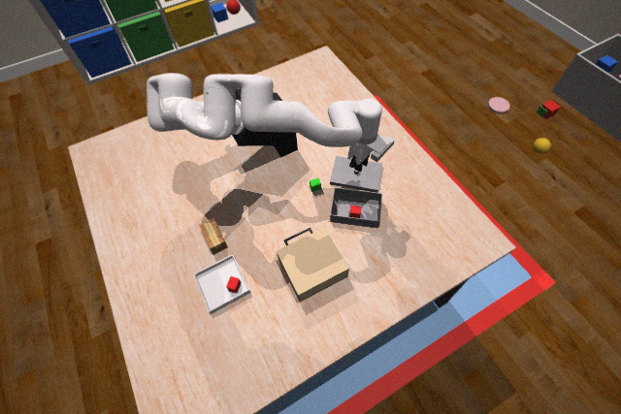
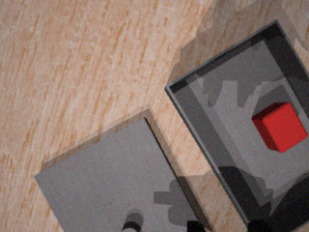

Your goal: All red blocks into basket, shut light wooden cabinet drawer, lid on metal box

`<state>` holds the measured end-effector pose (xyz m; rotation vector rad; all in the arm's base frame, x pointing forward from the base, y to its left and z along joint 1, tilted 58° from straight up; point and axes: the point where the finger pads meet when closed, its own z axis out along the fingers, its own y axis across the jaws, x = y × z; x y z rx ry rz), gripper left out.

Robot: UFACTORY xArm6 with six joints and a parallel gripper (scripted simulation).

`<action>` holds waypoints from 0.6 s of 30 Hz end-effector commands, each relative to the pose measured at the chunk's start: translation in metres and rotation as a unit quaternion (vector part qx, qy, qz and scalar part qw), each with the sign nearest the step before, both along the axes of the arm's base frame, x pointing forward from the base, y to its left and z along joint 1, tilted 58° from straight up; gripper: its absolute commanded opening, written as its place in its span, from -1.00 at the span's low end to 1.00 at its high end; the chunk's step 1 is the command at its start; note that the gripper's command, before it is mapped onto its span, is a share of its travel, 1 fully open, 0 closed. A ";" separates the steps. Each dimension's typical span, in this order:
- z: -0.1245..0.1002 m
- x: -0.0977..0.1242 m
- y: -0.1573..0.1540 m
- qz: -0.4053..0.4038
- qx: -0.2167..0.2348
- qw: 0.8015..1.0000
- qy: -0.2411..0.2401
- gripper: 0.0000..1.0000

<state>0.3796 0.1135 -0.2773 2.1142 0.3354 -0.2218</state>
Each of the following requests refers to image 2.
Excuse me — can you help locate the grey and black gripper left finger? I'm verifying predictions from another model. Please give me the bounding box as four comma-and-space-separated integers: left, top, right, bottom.
187, 220, 205, 232

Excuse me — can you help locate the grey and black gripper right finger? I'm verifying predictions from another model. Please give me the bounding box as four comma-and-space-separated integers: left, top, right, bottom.
247, 219, 274, 232

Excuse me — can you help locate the grey open box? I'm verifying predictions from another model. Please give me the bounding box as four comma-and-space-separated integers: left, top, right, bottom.
164, 19, 309, 232

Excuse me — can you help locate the red block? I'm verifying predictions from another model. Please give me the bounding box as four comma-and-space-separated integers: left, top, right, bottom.
252, 102, 308, 153

